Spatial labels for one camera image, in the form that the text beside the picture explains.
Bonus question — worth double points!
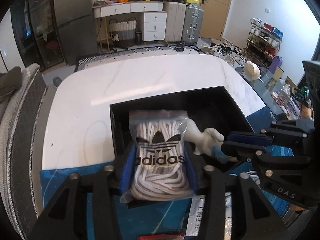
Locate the white grey printed pouch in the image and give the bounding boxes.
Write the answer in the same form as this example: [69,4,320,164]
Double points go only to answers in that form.
[197,194,226,239]

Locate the bagged white adidas laces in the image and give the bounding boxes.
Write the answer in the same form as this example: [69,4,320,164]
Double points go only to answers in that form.
[120,110,195,204]

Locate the red-striped bag of rope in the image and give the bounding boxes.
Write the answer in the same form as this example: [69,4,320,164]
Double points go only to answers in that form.
[138,233,184,240]

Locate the person's right hand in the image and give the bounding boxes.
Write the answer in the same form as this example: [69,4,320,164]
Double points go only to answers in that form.
[300,100,313,120]

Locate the black open storage box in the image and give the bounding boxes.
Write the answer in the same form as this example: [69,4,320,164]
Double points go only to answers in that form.
[110,87,252,207]

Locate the cream plush toy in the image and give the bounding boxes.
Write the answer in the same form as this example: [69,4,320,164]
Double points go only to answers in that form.
[244,61,261,81]

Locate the purple paper bag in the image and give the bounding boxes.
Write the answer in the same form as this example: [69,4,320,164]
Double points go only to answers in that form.
[268,56,283,74]

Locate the blue sky pattern mat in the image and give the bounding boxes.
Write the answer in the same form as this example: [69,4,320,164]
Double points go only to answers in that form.
[40,107,299,239]

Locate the metal shoe rack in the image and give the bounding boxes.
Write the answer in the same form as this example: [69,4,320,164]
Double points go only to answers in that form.
[244,18,284,68]

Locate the grey sofa bed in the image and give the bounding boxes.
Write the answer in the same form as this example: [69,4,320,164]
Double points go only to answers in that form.
[1,63,47,239]

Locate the silver grey suitcase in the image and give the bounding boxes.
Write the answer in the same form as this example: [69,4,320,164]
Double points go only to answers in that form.
[181,5,204,44]

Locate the wooden door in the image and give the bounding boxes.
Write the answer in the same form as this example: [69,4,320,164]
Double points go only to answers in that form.
[200,0,231,40]

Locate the olive green blanket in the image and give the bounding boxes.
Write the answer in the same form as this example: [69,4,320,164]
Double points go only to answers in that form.
[0,66,22,101]

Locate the beige suitcase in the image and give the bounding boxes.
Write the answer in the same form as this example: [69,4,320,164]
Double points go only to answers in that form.
[163,2,186,42]

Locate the white vanity desk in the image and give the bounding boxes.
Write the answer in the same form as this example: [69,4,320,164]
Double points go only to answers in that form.
[93,1,167,49]

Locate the woven laundry basket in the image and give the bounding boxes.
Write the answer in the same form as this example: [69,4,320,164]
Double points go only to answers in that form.
[108,17,137,48]

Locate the dark glass display cabinet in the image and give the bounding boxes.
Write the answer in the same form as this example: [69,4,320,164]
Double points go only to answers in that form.
[10,0,65,70]

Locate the grey refrigerator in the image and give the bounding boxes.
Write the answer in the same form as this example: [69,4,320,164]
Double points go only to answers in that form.
[53,0,98,65]

